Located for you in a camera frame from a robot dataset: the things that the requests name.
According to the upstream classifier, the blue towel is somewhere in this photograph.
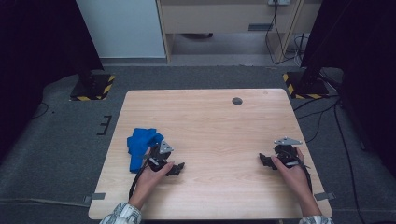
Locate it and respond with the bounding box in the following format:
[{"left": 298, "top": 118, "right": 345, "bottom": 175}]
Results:
[{"left": 126, "top": 127, "right": 165, "bottom": 175}]

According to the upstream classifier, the black curtain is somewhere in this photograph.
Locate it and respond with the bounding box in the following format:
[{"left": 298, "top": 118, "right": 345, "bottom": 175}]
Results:
[
  {"left": 300, "top": 0, "right": 396, "bottom": 171},
  {"left": 0, "top": 0, "right": 106, "bottom": 160}
]

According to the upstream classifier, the grey tape piece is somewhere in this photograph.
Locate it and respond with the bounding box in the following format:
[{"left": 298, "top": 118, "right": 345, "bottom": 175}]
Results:
[
  {"left": 83, "top": 192, "right": 106, "bottom": 205},
  {"left": 313, "top": 191, "right": 336, "bottom": 202}
]

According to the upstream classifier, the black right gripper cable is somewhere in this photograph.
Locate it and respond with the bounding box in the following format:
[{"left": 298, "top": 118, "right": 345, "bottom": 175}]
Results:
[{"left": 291, "top": 151, "right": 314, "bottom": 192}]

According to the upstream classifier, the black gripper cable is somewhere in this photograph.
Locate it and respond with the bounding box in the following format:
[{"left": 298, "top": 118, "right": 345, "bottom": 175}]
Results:
[
  {"left": 291, "top": 151, "right": 314, "bottom": 192},
  {"left": 128, "top": 163, "right": 148, "bottom": 201}
]

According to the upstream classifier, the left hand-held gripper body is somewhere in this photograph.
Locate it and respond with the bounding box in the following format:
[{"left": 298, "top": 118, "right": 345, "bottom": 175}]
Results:
[{"left": 143, "top": 139, "right": 175, "bottom": 173}]

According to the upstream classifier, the black power cable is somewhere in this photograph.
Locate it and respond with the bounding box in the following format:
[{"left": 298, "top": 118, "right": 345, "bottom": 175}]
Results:
[{"left": 264, "top": 2, "right": 301, "bottom": 66}]

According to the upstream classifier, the person's right hand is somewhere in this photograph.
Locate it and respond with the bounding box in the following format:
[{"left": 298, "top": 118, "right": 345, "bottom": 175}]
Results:
[{"left": 271, "top": 147, "right": 312, "bottom": 195}]

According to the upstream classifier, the white cabinet panel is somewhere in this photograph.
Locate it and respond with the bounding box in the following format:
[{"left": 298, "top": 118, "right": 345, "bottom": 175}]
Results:
[{"left": 76, "top": 0, "right": 166, "bottom": 59}]

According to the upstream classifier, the light wooden desk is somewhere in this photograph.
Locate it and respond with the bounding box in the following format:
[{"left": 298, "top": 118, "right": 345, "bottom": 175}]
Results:
[{"left": 155, "top": 0, "right": 323, "bottom": 64}]

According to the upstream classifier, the person's left hand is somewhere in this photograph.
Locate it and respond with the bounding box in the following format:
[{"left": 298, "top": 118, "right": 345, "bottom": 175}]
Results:
[{"left": 134, "top": 147, "right": 176, "bottom": 202}]

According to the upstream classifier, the black stand with striped base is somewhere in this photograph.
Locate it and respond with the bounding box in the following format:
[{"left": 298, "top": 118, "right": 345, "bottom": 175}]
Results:
[
  {"left": 69, "top": 66, "right": 116, "bottom": 102},
  {"left": 282, "top": 46, "right": 331, "bottom": 100}
]

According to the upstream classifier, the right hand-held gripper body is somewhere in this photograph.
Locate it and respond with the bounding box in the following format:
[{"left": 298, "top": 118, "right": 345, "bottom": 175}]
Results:
[{"left": 274, "top": 136, "right": 304, "bottom": 169}]

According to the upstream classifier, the long black floor cable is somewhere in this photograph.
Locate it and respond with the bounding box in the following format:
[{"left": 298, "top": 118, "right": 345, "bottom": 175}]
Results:
[{"left": 333, "top": 102, "right": 360, "bottom": 224}]

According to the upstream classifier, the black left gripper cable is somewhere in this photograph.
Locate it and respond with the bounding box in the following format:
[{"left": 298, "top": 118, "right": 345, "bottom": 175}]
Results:
[{"left": 128, "top": 163, "right": 148, "bottom": 201}]

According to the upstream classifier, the thin black floor cable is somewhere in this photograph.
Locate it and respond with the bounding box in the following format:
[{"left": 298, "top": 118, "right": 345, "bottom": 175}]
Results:
[{"left": 31, "top": 102, "right": 50, "bottom": 119}]

